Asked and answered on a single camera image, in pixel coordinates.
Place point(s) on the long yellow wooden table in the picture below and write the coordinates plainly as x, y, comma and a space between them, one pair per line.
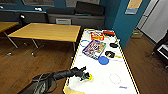
6, 26
46, 32

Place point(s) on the yellow air hockey table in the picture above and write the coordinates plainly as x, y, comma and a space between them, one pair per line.
100, 76

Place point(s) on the dark grey low sofa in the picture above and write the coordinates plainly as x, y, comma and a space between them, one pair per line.
33, 17

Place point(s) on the brown cardboard box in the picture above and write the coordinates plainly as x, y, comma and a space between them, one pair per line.
137, 34

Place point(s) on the interior glass window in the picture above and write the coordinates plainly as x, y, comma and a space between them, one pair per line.
6, 1
71, 2
38, 2

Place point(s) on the grey wall sofa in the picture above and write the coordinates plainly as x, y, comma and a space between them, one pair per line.
83, 21

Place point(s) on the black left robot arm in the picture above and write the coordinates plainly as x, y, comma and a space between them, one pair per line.
46, 80

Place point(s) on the pale yellow wall sign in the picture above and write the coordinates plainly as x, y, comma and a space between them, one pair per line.
134, 6

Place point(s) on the yellow plastic cup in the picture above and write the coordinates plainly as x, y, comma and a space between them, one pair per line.
88, 77

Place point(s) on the colourful board game box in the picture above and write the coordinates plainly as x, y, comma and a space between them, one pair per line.
94, 49

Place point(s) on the black sofa back cushion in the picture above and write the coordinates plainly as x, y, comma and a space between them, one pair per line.
90, 9

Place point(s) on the white paper sign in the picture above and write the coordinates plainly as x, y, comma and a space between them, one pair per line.
63, 22

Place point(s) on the flat red box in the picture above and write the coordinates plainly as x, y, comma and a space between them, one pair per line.
108, 32

